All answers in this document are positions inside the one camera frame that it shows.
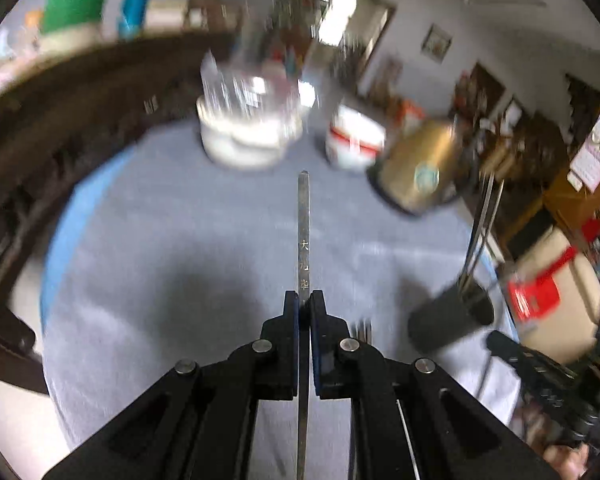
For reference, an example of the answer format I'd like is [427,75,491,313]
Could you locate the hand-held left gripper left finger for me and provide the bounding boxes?
[42,289,302,480]

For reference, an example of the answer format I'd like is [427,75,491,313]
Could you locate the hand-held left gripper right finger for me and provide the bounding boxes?
[309,289,562,480]

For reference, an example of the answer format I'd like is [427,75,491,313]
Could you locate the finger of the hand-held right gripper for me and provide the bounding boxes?
[485,330,548,377]

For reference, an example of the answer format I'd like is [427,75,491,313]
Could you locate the black utensil holder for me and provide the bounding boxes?
[407,277,496,354]

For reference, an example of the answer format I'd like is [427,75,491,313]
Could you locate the dark chopstick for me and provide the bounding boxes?
[457,171,495,283]

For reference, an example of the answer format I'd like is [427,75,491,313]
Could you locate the steel fork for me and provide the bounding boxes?
[352,317,375,343]

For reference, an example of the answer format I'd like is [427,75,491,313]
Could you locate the cardboard box with red tape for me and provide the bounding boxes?
[517,226,600,357]

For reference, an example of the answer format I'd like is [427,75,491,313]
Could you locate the grey towel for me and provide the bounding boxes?
[41,121,520,480]

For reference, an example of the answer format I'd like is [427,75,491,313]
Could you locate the white plastic container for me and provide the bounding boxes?
[196,94,305,169]

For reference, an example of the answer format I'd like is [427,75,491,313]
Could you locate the white bowl red band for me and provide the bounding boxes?
[327,104,387,155]

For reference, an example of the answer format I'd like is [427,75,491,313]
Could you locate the blue table cover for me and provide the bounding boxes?
[39,147,523,411]

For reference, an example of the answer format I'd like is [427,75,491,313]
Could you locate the clear plastic bag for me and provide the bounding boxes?
[199,49,301,127]

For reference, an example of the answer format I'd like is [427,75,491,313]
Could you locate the green thermos flask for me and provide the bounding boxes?
[39,0,117,47]

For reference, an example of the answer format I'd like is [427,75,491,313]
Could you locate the wall calendar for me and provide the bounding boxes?
[567,112,600,193]

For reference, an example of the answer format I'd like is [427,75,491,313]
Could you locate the framed wall picture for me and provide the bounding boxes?
[422,23,454,59]

